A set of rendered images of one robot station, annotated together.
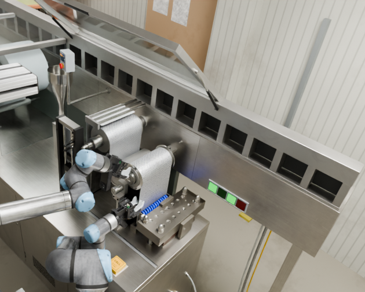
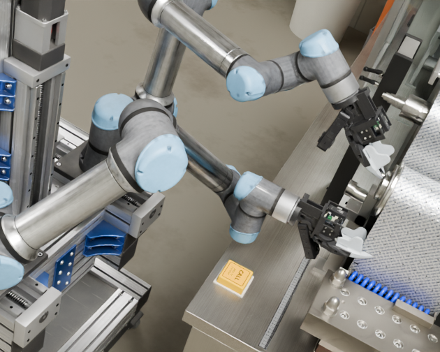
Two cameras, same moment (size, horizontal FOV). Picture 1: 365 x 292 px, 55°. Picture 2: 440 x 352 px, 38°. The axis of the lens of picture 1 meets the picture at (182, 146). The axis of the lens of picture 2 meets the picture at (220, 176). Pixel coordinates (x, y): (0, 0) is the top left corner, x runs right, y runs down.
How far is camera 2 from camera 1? 103 cm
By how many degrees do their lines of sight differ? 55
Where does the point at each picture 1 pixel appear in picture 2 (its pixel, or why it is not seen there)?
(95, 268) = (140, 140)
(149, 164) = (430, 196)
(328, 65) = not seen: outside the picture
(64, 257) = (144, 101)
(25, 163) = not seen: hidden behind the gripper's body
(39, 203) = (204, 31)
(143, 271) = (242, 325)
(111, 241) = (282, 265)
